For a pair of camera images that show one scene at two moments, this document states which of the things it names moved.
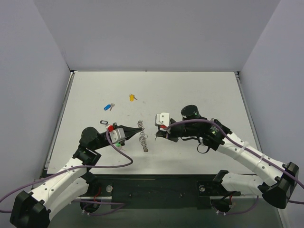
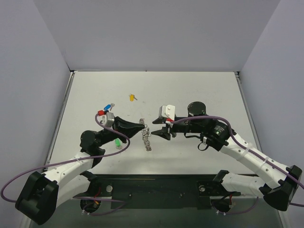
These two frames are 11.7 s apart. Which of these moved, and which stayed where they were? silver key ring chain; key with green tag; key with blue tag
Moved: silver key ring chain
Stayed: key with green tag; key with blue tag
